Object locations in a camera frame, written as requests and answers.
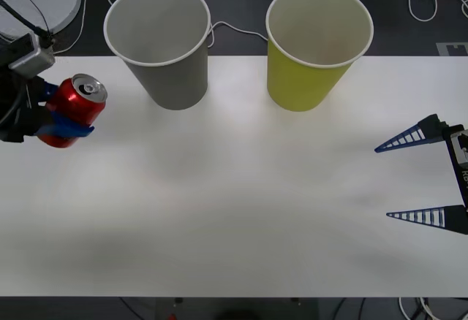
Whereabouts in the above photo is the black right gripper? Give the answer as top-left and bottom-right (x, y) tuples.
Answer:
(374, 113), (468, 235)

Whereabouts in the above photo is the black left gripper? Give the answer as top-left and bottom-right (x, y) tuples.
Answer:
(0, 66), (96, 144)

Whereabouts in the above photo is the red drink can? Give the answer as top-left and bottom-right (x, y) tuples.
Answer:
(36, 73), (108, 149)

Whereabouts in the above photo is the grey plastic waste bin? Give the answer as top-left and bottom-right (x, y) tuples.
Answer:
(103, 0), (212, 111)

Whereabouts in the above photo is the yellow-green plastic waste bin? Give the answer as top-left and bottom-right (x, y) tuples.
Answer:
(265, 0), (374, 113)

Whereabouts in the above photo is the thin white looped cable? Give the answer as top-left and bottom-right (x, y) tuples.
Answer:
(50, 0), (88, 56)

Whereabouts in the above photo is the thin black cable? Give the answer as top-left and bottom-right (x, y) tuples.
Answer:
(9, 0), (52, 39)

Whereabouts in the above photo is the white coiled cable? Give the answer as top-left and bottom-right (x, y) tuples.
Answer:
(397, 297), (439, 320)

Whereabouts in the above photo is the white power strip cable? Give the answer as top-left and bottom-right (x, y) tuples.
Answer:
(94, 0), (270, 49)

